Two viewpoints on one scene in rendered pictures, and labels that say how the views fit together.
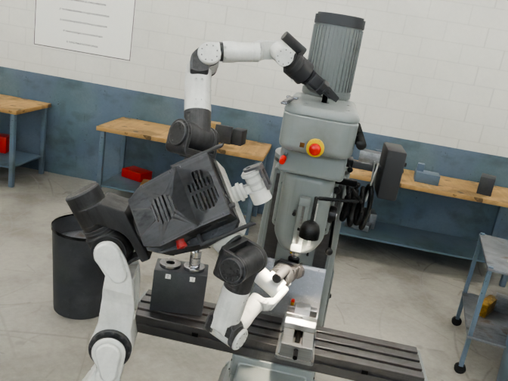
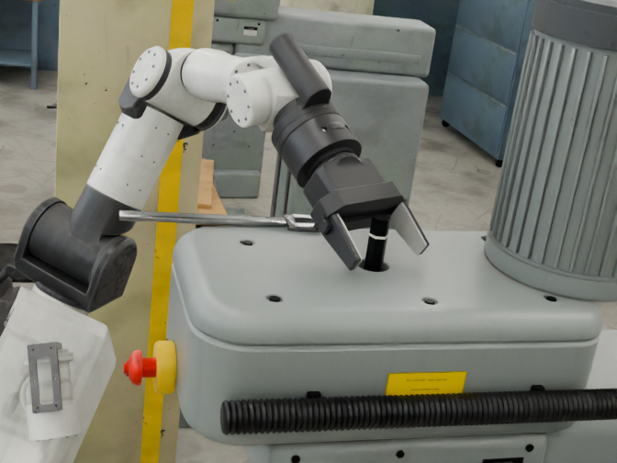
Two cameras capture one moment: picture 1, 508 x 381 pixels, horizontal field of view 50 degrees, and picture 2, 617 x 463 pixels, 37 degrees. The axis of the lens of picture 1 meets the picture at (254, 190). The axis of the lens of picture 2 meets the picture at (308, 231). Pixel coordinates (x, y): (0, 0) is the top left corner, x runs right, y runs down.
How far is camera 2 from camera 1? 192 cm
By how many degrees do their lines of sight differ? 63
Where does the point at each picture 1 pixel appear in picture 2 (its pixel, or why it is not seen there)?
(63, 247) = not seen: hidden behind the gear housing
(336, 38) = (534, 74)
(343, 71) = (546, 192)
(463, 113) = not seen: outside the picture
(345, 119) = (191, 313)
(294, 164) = not seen: hidden behind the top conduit
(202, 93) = (107, 156)
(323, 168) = (254, 449)
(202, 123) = (76, 220)
